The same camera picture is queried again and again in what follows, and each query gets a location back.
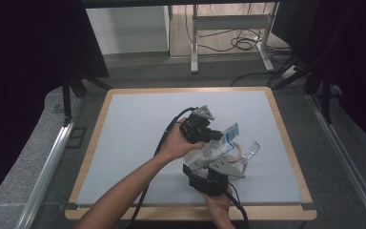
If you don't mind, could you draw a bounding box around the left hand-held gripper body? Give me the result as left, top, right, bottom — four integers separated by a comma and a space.
178, 105, 216, 145

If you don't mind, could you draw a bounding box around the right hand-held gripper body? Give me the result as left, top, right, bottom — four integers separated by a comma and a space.
188, 157, 247, 197

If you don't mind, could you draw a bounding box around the white and blue carton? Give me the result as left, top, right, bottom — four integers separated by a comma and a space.
183, 122, 240, 171

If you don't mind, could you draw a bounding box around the glass pitcher with wooden rim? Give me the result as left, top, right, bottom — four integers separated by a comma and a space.
226, 140, 262, 176

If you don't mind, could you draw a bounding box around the person's right hand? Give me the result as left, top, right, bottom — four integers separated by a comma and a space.
199, 185, 236, 221

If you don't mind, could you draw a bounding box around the person's left hand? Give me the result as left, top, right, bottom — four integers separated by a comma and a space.
157, 116, 205, 162

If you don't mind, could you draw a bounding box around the light grey table mat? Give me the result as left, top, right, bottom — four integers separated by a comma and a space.
75, 90, 305, 206

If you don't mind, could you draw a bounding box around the wooden table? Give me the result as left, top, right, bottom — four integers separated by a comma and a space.
64, 86, 318, 221

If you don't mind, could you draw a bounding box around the white power strip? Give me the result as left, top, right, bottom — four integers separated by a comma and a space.
280, 65, 298, 80

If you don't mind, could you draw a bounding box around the black metal stand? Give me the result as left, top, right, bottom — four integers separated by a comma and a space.
60, 71, 112, 126
266, 55, 336, 126

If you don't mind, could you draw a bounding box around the white cabinet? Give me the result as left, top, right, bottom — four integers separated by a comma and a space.
85, 5, 172, 57

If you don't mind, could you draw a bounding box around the dark curtain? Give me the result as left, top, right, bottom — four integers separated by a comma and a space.
0, 0, 111, 213
270, 0, 366, 156

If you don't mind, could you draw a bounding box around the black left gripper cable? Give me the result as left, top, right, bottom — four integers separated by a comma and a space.
122, 106, 198, 229

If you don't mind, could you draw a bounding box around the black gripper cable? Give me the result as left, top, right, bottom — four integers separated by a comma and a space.
217, 176, 252, 229
122, 106, 198, 229

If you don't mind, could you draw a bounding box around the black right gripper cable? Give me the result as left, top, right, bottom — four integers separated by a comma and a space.
217, 176, 252, 229

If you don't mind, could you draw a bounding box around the black floor cable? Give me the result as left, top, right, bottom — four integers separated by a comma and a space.
229, 72, 273, 88

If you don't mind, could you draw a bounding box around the bundle of black floor cables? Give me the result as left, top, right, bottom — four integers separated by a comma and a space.
184, 3, 295, 54

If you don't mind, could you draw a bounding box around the white metal desk frame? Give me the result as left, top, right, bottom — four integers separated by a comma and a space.
190, 2, 278, 75

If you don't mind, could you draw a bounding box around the black floor bracket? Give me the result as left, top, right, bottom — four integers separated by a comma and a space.
65, 126, 88, 150

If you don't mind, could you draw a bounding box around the aluminium rail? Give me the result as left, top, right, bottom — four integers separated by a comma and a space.
14, 94, 85, 229
306, 93, 366, 229

